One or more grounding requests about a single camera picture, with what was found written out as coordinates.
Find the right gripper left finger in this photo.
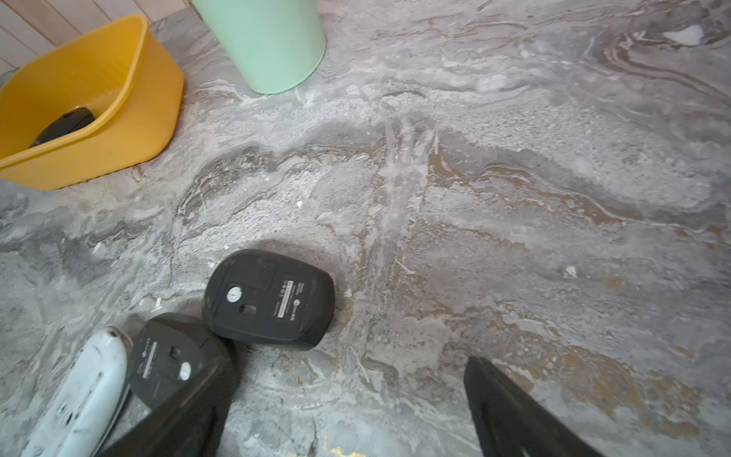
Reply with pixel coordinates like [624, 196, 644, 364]
[101, 356, 237, 457]

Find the yellow plastic storage box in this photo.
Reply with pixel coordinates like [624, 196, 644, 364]
[1, 14, 184, 190]

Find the black mouse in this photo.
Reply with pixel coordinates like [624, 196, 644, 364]
[30, 107, 95, 148]
[203, 249, 335, 350]
[129, 312, 230, 409]

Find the white mouse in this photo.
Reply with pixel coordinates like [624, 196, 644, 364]
[21, 327, 131, 456]

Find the green pen cup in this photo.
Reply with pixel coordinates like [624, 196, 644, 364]
[192, 0, 327, 94]

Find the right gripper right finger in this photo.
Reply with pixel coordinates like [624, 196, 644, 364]
[464, 356, 600, 457]

